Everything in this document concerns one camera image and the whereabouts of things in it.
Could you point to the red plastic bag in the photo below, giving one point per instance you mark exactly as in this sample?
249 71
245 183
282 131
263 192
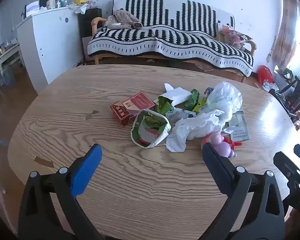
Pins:
264 75

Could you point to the white paper stand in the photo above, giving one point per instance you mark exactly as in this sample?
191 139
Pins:
32 8

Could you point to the small dark red carton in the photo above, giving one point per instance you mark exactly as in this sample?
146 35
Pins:
120 113

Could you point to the small white wrapper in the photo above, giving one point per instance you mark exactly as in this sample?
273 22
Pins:
227 129

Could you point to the yellow box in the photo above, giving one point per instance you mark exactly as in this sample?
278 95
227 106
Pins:
81 0

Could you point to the white folded paper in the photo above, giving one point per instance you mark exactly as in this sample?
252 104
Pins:
81 9

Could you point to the wooden frame sofa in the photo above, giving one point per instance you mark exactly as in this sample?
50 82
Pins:
96 22

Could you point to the green foil packet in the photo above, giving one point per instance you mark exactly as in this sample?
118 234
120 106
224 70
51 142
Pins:
193 97

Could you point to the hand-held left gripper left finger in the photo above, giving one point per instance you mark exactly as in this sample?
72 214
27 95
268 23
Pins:
86 170

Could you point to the leaning cardboard sheet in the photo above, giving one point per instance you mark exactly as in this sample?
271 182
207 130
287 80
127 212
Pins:
87 48

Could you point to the pink cartoon cushion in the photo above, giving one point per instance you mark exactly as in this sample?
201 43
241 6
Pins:
236 37

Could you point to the black chair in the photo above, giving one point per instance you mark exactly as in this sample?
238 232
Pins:
296 92

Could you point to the sofa with striped blanket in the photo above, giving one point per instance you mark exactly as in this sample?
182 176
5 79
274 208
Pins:
165 40

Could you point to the flat cardboard piece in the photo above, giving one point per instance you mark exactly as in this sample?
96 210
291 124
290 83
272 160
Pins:
204 66

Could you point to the green wrapper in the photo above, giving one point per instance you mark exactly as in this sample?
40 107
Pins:
165 108

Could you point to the small bottles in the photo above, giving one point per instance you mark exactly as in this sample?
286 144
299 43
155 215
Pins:
62 3

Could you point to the white cabinet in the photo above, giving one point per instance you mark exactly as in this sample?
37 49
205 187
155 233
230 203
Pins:
52 45

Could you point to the patterned curtain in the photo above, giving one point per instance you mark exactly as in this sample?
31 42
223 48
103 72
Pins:
287 30

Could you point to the pink purple toy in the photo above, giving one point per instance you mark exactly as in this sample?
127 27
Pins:
216 138

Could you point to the white cartoon cushion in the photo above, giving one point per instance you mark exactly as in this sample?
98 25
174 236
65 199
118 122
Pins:
225 27

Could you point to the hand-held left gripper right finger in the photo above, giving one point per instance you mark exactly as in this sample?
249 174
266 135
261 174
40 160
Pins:
216 170

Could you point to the white plastic bag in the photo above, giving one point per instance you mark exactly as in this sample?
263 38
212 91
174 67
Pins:
190 130

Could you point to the red and white box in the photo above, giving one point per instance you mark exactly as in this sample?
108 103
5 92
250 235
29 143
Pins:
138 101

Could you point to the black cabinet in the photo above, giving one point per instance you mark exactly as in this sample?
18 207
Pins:
88 22

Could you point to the green white snack bag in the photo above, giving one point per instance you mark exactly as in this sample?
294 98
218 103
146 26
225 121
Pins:
150 122

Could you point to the dark cloth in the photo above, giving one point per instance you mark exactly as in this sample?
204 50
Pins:
79 63

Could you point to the clear plastic bag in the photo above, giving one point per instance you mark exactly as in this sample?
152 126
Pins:
225 97

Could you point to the scattered papers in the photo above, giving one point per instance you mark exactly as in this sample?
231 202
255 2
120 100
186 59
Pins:
268 85

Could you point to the white desk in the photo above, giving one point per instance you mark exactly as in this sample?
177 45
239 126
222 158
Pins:
5 55

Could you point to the blue water bottle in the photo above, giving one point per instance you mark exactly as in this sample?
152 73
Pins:
8 77

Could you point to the grey green paper card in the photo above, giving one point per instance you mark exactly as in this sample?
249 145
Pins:
240 127

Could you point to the hanging brush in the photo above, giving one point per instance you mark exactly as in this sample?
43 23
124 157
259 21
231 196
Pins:
271 52

